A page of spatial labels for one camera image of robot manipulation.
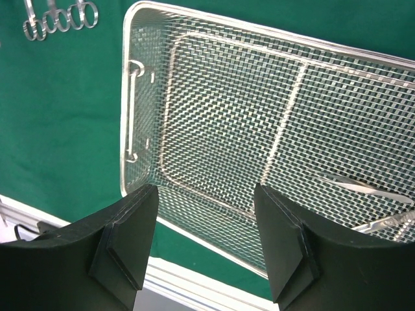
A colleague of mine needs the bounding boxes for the silver surgical tweezers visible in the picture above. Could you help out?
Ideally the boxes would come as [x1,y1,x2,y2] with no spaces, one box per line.
[318,174,414,204]

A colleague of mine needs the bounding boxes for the aluminium frame rail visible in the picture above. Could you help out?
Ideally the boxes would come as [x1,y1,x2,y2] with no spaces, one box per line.
[1,198,273,310]

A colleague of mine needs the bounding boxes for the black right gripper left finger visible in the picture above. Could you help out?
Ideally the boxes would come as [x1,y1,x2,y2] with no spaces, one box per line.
[1,185,159,310]

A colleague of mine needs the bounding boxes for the silver surgical clamp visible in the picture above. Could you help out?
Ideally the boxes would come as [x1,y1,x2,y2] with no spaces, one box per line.
[23,0,47,41]

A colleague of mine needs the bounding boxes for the metal mesh instrument tray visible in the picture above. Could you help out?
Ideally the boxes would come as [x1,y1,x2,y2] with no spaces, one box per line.
[120,1,414,277]

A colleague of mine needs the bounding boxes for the silver surgical scissors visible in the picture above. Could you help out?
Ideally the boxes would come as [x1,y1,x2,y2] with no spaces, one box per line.
[67,0,99,30]

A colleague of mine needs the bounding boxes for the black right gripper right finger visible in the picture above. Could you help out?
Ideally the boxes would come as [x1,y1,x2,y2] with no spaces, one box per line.
[254,184,414,310]

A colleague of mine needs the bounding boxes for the green surgical drape cloth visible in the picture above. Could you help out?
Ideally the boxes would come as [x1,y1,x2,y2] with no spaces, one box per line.
[0,0,415,301]

